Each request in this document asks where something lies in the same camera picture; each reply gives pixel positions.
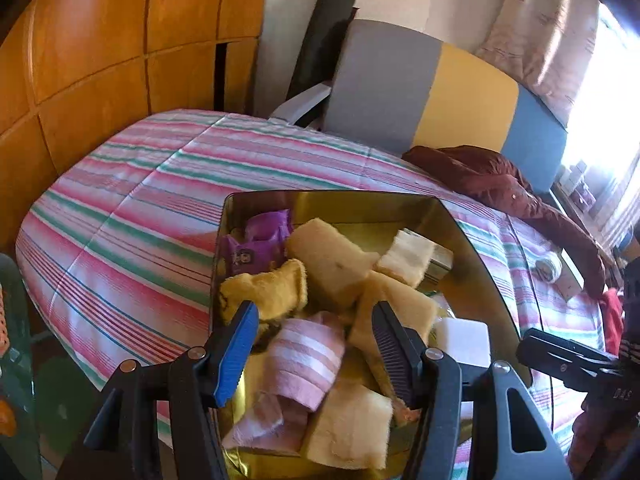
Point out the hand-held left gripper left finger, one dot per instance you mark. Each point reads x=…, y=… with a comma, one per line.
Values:
x=235, y=355

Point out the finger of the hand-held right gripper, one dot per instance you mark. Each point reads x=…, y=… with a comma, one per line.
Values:
x=560, y=355

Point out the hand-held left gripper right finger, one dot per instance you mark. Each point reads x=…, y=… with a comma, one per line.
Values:
x=392, y=350

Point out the yellow sponge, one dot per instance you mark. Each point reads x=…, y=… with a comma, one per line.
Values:
x=405, y=257
x=395, y=310
x=330, y=260

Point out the purple snack packet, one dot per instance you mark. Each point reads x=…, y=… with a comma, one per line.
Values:
x=250, y=257
x=267, y=225

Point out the gold tin box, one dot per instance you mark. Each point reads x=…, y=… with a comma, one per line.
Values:
x=350, y=205

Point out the person's right forearm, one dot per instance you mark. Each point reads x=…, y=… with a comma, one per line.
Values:
x=605, y=440

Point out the red cloth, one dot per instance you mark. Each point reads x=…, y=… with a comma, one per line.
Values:
x=612, y=320

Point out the white rectangular block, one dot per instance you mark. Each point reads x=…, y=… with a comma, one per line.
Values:
x=462, y=342

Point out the yellow towel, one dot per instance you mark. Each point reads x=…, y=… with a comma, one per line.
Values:
x=265, y=290

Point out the pink striped towel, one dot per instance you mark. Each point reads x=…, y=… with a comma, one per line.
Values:
x=310, y=360

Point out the plain pink towel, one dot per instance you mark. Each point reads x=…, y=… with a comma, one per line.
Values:
x=270, y=425

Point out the cream cloth piece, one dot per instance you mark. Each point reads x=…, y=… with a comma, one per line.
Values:
x=350, y=425

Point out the tape roll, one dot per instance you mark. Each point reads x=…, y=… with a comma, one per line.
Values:
x=550, y=267

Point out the small silver box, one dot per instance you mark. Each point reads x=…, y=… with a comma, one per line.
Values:
x=442, y=262

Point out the wooden side desk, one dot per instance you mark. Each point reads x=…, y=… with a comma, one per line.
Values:
x=590, y=225

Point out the small purple box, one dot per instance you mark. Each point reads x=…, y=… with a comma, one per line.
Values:
x=585, y=195

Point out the pink striped quilt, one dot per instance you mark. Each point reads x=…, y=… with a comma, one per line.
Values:
x=150, y=200

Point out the maroon jacket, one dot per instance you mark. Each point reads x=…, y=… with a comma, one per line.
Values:
x=490, y=180

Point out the pink curtain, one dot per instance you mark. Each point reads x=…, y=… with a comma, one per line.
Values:
x=540, y=35

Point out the black rolled mat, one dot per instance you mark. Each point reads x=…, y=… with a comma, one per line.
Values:
x=325, y=25

